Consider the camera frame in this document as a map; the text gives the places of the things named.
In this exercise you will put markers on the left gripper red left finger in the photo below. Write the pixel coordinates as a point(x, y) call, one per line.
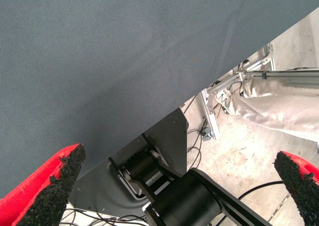
point(37, 198)

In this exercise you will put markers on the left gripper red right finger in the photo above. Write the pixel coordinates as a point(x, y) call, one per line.
point(302, 191)

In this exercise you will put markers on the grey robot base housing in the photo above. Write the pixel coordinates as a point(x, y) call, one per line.
point(99, 186)

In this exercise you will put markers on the beige trouser leg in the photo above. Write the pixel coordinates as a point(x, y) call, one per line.
point(274, 111)

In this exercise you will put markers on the black robot torso linkage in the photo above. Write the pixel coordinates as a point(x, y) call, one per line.
point(189, 203)

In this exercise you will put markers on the dark grey table cloth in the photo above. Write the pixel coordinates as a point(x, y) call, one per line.
point(99, 61)

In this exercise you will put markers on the aluminium extrusion frame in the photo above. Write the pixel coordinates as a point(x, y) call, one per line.
point(210, 116)

